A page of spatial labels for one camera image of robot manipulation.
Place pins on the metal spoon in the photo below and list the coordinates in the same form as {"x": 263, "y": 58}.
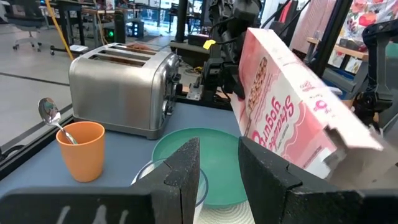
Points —
{"x": 49, "y": 112}

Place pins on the green round plate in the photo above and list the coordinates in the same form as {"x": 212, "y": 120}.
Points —
{"x": 217, "y": 161}

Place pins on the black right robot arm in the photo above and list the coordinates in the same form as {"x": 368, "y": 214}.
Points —
{"x": 239, "y": 18}

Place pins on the black frame strut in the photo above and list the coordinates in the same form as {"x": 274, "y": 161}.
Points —
{"x": 331, "y": 34}

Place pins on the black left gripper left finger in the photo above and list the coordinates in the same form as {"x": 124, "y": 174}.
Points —
{"x": 130, "y": 205}

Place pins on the silver four-slot toaster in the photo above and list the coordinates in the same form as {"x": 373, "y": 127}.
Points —
{"x": 121, "y": 90}

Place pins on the wooden shelf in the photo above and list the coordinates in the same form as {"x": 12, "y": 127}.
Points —
{"x": 339, "y": 49}

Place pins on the metal table bracket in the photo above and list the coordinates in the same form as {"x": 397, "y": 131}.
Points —
{"x": 194, "y": 92}

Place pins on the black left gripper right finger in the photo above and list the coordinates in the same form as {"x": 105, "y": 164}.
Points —
{"x": 280, "y": 199}

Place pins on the orange plastic cup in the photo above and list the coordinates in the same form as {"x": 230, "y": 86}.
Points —
{"x": 82, "y": 152}

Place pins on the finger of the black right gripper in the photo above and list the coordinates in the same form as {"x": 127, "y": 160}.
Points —
{"x": 238, "y": 87}

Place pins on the clear drinking glass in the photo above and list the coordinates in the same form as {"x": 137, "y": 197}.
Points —
{"x": 199, "y": 186}

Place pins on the grey office chair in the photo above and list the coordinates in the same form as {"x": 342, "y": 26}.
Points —
{"x": 26, "y": 21}

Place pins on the black metal frame fixture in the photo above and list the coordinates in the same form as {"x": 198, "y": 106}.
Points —
{"x": 377, "y": 74}

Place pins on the brown toasted bagel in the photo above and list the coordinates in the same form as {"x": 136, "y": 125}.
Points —
{"x": 138, "y": 46}

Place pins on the round white woven placemat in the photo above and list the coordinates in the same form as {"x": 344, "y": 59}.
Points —
{"x": 227, "y": 216}

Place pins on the black bottle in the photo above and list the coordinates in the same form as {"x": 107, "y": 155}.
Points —
{"x": 119, "y": 26}

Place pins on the black electronics box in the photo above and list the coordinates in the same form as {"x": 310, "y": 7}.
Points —
{"x": 186, "y": 54}

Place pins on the floral print cloth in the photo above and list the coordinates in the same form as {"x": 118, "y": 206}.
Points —
{"x": 370, "y": 14}

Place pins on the pink strawberry yogurt cereal box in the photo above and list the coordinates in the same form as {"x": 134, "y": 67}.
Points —
{"x": 289, "y": 102}

